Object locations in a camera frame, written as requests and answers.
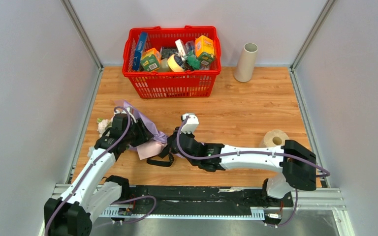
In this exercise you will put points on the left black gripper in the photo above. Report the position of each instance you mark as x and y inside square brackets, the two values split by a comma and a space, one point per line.
[144, 134]

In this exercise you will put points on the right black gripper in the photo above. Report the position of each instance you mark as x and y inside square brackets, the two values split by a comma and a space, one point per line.
[170, 139]

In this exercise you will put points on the purple pink wrapping paper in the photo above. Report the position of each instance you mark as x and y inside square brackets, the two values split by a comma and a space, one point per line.
[155, 145]

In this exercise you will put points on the black printed ribbon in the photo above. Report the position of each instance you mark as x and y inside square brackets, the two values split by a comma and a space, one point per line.
[164, 159]

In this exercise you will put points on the artificial flower bunch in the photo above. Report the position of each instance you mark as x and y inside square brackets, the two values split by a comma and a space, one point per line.
[103, 125]

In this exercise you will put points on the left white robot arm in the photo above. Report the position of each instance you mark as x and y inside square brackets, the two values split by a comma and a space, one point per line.
[75, 210]

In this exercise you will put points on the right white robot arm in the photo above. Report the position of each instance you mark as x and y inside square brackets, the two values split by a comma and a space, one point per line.
[294, 164]

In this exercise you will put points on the beige cylindrical vase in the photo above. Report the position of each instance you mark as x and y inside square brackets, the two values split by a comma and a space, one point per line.
[246, 63]

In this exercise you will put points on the red plastic shopping basket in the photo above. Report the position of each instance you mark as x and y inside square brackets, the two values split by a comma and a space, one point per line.
[198, 83]

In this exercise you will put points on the masking tape roll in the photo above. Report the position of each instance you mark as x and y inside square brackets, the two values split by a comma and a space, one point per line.
[175, 63]

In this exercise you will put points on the green yellow box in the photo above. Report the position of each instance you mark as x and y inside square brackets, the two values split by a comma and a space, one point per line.
[150, 60]

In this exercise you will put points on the green plastic item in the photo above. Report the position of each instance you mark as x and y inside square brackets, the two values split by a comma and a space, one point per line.
[192, 62]

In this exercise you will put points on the blue box in basket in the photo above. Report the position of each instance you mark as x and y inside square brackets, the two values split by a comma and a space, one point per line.
[139, 50]

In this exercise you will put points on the white packet in basket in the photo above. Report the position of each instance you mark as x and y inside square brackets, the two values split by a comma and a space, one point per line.
[182, 51]

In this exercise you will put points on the orange green box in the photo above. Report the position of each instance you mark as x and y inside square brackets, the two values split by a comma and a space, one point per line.
[204, 50]

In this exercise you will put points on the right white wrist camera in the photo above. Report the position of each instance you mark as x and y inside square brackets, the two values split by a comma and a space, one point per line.
[190, 123]

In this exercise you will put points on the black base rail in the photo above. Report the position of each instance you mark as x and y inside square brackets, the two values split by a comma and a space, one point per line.
[201, 200]

